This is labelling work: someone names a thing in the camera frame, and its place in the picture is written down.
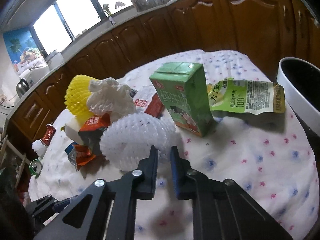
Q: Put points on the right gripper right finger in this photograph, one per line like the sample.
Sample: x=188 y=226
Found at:
x=221 y=209

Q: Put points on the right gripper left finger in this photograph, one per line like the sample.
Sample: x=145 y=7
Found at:
x=106 y=209

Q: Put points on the orange snack wrapper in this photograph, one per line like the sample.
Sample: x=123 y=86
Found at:
x=90 y=133

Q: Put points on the white foam fruit net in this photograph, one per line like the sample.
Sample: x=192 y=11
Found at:
x=129 y=140

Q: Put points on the green snack pouch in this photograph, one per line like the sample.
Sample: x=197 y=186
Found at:
x=246 y=96

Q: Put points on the white tissue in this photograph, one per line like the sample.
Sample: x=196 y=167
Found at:
x=111 y=97

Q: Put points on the yellow foam fruit net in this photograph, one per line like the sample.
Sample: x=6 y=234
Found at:
x=76 y=97

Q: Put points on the green juice carton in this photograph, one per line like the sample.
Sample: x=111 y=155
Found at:
x=182 y=88

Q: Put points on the white round trash bin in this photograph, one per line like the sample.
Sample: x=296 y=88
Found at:
x=300 y=80

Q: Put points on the brown wooden kitchen cabinets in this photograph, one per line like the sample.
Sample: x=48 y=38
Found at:
x=264 y=30

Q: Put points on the floral white tablecloth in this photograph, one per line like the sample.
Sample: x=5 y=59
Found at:
x=268 y=155

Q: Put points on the green drink can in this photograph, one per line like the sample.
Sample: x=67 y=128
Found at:
x=35 y=167

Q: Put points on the white foam block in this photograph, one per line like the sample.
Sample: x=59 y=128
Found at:
x=72 y=127

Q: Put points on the red printed paper box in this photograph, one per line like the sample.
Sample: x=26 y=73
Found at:
x=147 y=101

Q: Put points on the steel electric kettle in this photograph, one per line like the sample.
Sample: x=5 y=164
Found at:
x=22 y=87

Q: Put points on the wooden knife block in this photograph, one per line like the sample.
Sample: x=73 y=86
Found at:
x=140 y=5

